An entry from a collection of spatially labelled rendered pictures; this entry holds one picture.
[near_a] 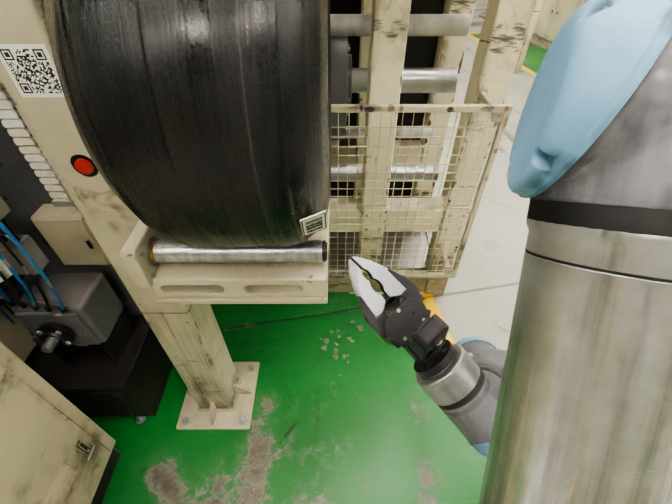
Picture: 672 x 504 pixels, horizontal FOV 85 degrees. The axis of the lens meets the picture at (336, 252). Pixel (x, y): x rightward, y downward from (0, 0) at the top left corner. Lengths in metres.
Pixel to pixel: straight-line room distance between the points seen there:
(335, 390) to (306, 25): 1.33
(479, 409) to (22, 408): 1.01
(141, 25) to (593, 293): 0.44
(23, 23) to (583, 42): 0.67
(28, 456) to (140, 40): 1.03
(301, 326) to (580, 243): 1.54
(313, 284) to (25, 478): 0.85
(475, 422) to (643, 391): 0.39
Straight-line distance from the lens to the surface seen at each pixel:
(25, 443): 1.23
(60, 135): 0.80
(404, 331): 0.56
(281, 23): 0.43
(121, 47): 0.47
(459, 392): 0.60
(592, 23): 0.25
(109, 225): 0.89
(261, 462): 1.49
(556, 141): 0.23
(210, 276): 0.77
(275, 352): 1.66
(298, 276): 0.74
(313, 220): 0.54
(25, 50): 0.75
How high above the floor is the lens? 1.41
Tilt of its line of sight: 44 degrees down
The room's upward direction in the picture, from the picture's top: straight up
